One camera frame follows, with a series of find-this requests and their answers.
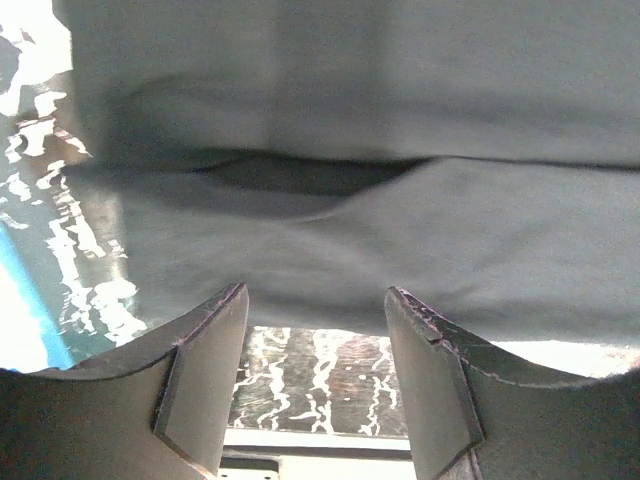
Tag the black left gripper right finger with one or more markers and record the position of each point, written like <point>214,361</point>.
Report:
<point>476,411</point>

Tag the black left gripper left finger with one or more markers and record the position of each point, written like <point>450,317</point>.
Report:
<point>154,408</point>

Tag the black t shirt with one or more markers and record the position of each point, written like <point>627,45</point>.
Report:
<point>483,155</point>

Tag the blue transparent plastic bin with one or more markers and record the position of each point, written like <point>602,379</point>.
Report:
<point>29,340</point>

